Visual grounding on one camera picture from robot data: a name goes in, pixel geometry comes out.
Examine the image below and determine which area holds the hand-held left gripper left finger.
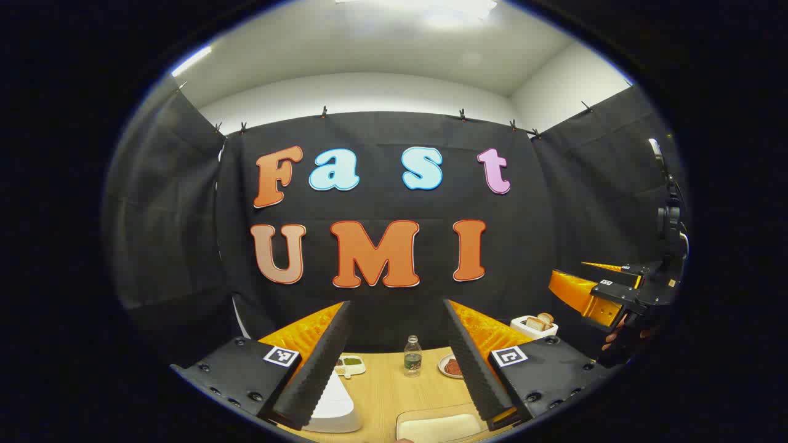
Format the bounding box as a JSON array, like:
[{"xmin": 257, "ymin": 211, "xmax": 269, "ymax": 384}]
[{"xmin": 171, "ymin": 300, "xmax": 353, "ymax": 431}]

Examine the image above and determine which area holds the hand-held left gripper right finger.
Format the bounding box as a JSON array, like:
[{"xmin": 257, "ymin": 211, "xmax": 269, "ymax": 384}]
[{"xmin": 443, "ymin": 298, "xmax": 608, "ymax": 431}]

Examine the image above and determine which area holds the white rice cooker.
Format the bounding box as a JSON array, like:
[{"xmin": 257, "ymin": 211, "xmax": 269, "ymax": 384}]
[{"xmin": 306, "ymin": 368, "xmax": 364, "ymax": 433}]

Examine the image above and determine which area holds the clear plastic rice container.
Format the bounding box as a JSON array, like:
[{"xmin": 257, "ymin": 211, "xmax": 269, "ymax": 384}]
[{"xmin": 396, "ymin": 403, "xmax": 488, "ymax": 443}]

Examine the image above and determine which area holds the white divided bean dish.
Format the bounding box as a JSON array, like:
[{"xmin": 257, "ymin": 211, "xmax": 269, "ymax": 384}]
[{"xmin": 334, "ymin": 355, "xmax": 366, "ymax": 378}]

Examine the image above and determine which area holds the white toaster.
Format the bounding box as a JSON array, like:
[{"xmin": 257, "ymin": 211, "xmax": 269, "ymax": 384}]
[{"xmin": 510, "ymin": 314, "xmax": 558, "ymax": 341}]

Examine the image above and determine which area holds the clear plastic water bottle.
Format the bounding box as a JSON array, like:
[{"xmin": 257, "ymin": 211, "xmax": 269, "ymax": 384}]
[{"xmin": 404, "ymin": 335, "xmax": 423, "ymax": 377}]

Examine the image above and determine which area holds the ceiling light panel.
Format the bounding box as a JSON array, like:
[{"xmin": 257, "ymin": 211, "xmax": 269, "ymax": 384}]
[{"xmin": 336, "ymin": 0, "xmax": 499, "ymax": 29}]

